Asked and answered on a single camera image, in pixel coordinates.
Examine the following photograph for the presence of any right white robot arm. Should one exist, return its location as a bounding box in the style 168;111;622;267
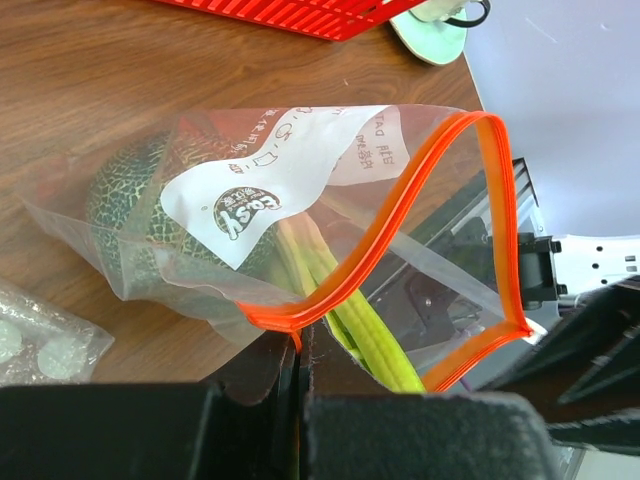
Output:
481;234;639;456

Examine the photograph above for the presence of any green toy vegetable stick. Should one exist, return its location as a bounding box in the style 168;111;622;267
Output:
277;214;425;393

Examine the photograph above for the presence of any cream enamel mug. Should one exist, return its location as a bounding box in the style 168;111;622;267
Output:
409;0;492;29

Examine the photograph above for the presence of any mint green saucer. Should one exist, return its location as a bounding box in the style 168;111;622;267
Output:
390;11;467;66

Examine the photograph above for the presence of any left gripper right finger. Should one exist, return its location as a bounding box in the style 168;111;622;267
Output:
299;323;555;479

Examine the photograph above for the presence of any clear orange zip top bag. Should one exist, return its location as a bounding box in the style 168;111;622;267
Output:
19;104;545;392

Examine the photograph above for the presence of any green toy melon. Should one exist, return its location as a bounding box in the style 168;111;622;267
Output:
84;132;281;296

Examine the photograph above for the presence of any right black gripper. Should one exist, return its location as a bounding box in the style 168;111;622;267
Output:
482;287;639;453

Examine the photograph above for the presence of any red plastic shopping basket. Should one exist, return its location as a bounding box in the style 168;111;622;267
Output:
170;0;420;42

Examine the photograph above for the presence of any clear bag with white dots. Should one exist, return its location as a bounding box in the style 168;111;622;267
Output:
1;280;114;387

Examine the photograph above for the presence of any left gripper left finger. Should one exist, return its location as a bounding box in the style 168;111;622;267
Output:
1;333;297;479

